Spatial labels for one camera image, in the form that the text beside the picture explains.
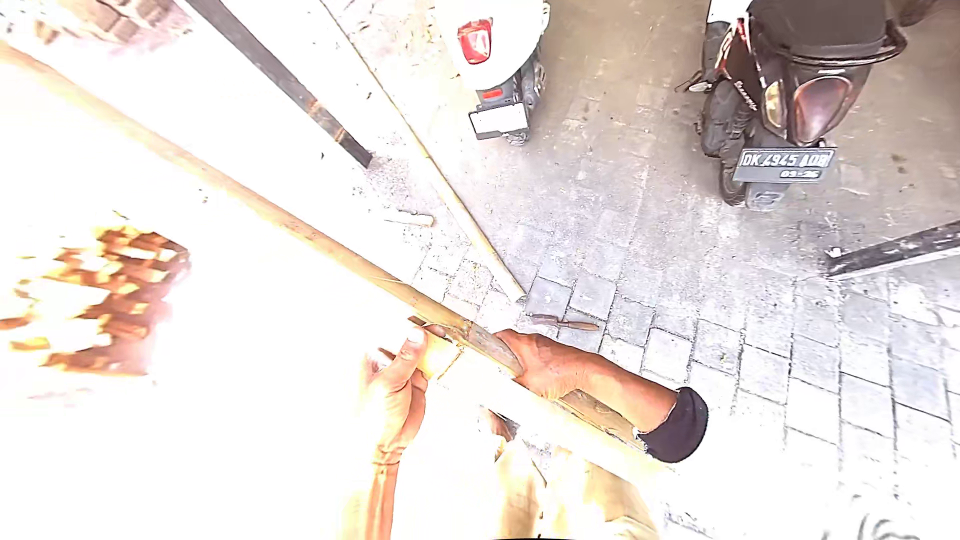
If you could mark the person's right hand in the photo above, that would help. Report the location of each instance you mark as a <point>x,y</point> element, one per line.
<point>553,367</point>

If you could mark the person's left hand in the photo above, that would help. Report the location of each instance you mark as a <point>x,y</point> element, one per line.
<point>399,411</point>

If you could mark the person's right fingers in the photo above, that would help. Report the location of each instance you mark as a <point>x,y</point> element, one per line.
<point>513,343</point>

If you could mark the person's left thumb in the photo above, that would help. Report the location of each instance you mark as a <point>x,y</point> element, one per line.
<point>408,355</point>

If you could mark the person's left fingers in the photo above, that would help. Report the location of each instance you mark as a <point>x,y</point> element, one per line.
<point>415,380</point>

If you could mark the split pale bamboo piece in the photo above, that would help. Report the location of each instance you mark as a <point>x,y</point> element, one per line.
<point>585,417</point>

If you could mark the long yellow-brown bamboo pole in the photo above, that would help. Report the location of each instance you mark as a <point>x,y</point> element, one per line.
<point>330,252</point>

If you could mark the person's left forearm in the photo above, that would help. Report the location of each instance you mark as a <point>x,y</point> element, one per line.
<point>381,499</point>

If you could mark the person's right forearm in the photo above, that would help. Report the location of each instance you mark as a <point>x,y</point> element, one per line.
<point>637,398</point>

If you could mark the thin bamboo pole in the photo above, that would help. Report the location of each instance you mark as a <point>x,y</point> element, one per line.
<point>463,216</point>

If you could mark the short pale stick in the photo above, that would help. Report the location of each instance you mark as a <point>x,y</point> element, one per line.
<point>415,219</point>

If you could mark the person's legs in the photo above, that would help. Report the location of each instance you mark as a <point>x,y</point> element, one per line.
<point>589,499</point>

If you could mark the white scooter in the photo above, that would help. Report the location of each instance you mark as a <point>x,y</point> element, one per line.
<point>506,60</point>

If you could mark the pile of reddish-brown blocks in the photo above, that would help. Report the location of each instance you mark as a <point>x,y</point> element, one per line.
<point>124,289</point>

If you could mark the dark red motor scooter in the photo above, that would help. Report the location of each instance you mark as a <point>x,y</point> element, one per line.
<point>821,109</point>

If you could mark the heap of grey-brown bricks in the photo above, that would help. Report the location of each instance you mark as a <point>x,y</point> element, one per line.
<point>112,16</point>

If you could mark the dark metal post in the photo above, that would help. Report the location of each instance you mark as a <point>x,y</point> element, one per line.
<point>277,71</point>

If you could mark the black weathered post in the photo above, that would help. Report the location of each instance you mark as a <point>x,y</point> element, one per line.
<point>892,250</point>

